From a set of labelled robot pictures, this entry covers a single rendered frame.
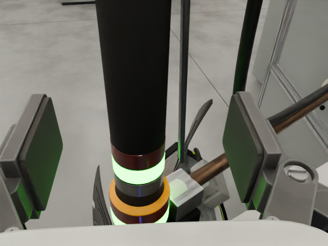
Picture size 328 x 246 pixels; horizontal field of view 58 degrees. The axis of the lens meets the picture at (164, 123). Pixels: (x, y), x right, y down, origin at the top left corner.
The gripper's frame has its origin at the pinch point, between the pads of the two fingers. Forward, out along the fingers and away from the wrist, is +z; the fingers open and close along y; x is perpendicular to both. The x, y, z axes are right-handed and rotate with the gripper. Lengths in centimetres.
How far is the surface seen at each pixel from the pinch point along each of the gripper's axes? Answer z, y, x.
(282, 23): 131, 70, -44
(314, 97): 17.7, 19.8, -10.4
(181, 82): 3.5, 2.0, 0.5
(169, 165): 48, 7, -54
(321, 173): 29, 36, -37
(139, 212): 1.9, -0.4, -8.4
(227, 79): 280, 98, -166
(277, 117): 13.6, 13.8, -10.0
